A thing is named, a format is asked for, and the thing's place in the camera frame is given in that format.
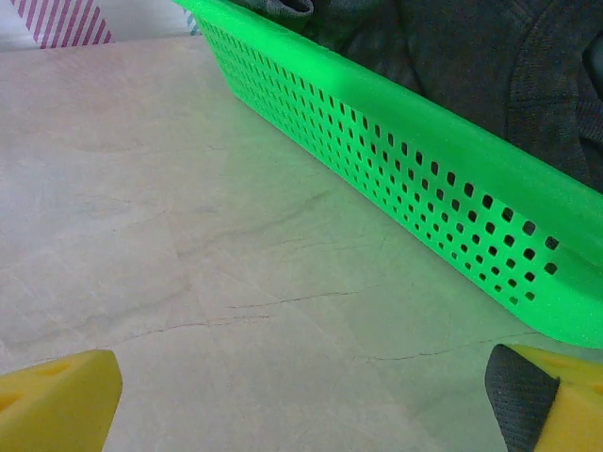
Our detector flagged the grey crumpled t-shirt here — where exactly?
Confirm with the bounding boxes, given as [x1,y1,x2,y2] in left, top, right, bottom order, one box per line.
[237,0,603,194]

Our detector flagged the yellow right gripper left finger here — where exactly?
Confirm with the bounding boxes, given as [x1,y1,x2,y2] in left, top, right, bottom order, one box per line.
[0,348,123,452]

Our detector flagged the green perforated plastic basket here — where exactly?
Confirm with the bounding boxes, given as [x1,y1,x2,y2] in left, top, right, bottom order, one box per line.
[171,0,603,350]

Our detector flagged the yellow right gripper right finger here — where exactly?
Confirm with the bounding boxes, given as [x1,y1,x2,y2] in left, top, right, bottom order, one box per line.
[484,343,603,452]

